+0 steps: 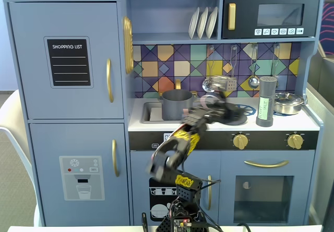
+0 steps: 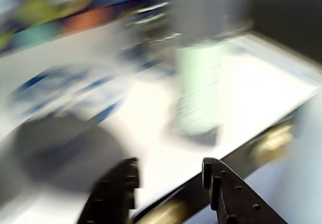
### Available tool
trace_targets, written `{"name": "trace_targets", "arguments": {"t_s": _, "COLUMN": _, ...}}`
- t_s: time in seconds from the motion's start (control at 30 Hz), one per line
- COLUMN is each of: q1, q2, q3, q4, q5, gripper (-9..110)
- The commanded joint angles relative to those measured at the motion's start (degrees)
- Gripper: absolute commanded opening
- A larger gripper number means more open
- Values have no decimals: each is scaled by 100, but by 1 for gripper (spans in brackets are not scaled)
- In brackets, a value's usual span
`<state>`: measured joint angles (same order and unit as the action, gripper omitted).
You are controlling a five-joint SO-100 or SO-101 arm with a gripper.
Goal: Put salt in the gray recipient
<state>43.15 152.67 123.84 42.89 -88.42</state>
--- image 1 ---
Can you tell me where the fridge door shopping list print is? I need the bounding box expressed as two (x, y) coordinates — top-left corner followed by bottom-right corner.
(8, 2), (125, 120)

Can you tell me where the robot controller circuit board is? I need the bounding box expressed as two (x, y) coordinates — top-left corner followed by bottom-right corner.
(170, 217), (193, 229)

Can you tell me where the freezer door water dispenser print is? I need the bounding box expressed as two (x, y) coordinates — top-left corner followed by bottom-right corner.
(28, 123), (130, 226)

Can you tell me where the metal ladle utensil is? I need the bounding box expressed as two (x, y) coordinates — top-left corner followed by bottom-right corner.
(247, 43), (260, 90)

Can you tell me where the gray cooking pot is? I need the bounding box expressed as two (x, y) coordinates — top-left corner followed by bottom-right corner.
(158, 89), (196, 121)

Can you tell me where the metal skimmer utensil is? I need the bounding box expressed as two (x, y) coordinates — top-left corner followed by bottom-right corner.
(201, 45), (216, 93)

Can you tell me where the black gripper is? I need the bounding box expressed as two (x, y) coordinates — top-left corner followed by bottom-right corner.
(200, 75), (230, 110)

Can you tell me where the black table clamp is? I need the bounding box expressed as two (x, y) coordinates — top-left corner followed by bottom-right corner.
(141, 212), (149, 232)

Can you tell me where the gray salt shaker cylinder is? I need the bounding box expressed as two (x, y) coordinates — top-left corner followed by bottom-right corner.
(255, 76), (278, 128)

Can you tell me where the white toy plate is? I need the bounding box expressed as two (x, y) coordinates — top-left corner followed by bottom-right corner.
(188, 7), (200, 40)
(205, 6), (219, 40)
(197, 7), (209, 40)

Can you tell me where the black toy microwave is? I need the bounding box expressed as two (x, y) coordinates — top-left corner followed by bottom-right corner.
(222, 0), (320, 40)

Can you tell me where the blue wooden toy kitchen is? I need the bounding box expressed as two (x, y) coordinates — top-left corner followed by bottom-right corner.
(2, 0), (326, 227)

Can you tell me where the thick black power cable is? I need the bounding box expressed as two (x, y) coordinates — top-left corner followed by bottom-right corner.
(236, 222), (253, 232)

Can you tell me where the metal slotted spatula utensil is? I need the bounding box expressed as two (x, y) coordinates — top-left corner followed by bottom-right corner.
(226, 45), (238, 91)

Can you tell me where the white curved chair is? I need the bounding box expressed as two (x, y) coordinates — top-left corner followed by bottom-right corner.
(0, 89), (44, 227)

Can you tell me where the gray sink basin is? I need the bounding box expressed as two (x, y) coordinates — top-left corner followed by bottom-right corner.
(140, 101), (185, 125)

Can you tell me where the gold toy faucet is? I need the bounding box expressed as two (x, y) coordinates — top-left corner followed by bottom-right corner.
(174, 79), (198, 97)

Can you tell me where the thin black USB cable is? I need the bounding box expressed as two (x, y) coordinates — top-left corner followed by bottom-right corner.
(197, 211), (223, 232)

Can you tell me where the gold stove knob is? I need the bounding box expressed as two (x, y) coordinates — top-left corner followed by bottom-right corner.
(287, 133), (304, 150)
(232, 133), (249, 150)

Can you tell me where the blue oven door with window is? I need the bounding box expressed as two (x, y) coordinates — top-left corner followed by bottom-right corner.
(220, 150), (316, 225)

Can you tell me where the stainless steel pot with lid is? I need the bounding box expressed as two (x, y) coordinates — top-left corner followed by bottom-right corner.
(273, 92), (308, 116)

